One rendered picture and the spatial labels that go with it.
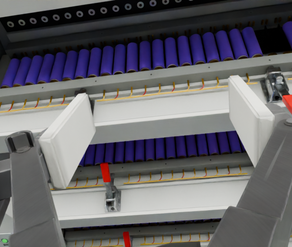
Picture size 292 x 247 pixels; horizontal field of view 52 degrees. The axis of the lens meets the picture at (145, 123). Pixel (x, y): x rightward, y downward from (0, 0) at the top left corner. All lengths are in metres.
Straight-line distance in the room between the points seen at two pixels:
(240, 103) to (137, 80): 0.28
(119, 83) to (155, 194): 0.23
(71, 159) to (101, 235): 0.58
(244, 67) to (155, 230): 0.43
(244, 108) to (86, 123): 0.10
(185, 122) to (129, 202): 0.21
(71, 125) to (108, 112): 0.26
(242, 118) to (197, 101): 0.25
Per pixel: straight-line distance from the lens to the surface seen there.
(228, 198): 0.56
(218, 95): 0.43
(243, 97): 0.17
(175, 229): 0.71
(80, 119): 0.19
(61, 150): 0.16
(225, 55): 0.46
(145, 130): 0.43
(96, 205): 0.58
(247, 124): 0.16
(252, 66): 0.44
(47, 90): 0.47
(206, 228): 0.71
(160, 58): 0.46
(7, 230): 0.66
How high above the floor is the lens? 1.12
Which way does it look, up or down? 35 degrees down
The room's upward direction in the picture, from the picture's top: 10 degrees counter-clockwise
